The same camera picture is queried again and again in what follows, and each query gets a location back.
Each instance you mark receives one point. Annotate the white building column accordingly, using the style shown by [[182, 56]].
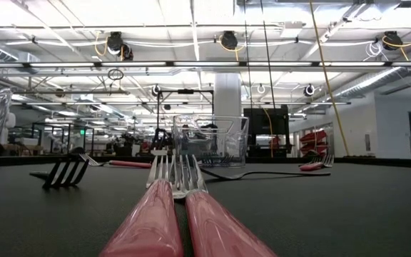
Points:
[[227, 93]]

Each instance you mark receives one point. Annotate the black panel on stand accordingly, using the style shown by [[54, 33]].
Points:
[[262, 123]]

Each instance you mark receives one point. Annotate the dark silver fork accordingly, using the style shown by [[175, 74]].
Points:
[[284, 173], [54, 183]]

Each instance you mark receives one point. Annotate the red stacked storage bins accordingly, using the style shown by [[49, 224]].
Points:
[[314, 141]]

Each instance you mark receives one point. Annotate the long ceiling light rail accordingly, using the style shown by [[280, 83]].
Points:
[[205, 64]]

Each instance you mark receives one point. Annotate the black metal rig frame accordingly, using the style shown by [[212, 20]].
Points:
[[369, 162]]

